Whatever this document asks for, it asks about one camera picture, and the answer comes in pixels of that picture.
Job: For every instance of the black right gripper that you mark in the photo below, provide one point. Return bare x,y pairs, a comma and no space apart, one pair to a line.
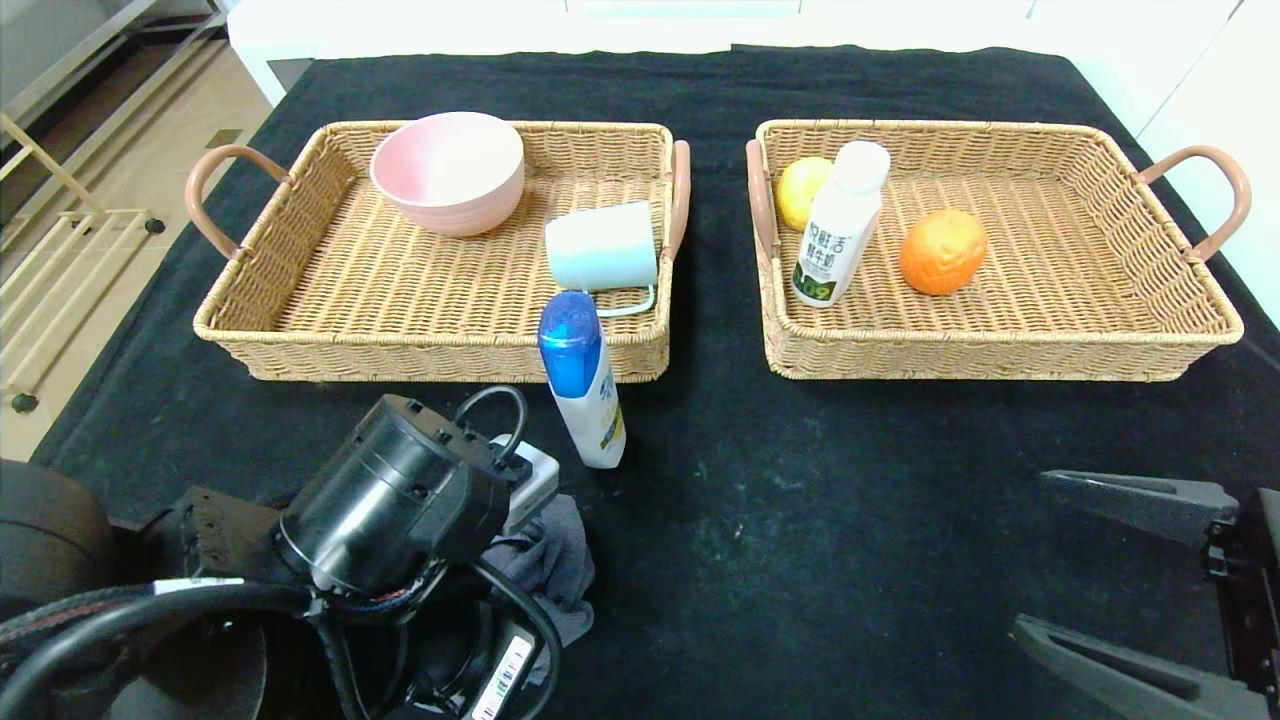
1248,590

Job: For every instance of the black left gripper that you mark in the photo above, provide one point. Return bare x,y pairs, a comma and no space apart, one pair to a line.
500,680

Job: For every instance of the grey cloth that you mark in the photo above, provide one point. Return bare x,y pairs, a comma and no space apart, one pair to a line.
560,560

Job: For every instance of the orange fruit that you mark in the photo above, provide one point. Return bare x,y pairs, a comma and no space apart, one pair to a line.
943,250

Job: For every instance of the white milk bottle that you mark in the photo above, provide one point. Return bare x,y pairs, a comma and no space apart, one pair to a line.
835,240

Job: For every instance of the yellow pear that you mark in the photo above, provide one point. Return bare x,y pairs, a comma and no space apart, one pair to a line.
800,195

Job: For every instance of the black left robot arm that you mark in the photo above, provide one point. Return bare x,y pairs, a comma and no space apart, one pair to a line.
390,500

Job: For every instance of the white shampoo bottle blue cap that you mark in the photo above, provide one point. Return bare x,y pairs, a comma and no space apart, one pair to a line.
592,420

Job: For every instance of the black tablecloth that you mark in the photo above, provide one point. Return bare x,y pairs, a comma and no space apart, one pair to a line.
800,560

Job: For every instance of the pink bowl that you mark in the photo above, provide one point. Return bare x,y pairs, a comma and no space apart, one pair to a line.
450,190

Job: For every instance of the wooden rack on wheels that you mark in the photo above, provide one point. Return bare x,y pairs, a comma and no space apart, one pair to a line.
156,227

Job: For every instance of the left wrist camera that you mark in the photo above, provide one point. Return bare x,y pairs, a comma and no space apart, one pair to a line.
535,480

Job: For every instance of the grey metal shelf frame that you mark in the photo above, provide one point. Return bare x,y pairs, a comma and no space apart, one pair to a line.
90,55

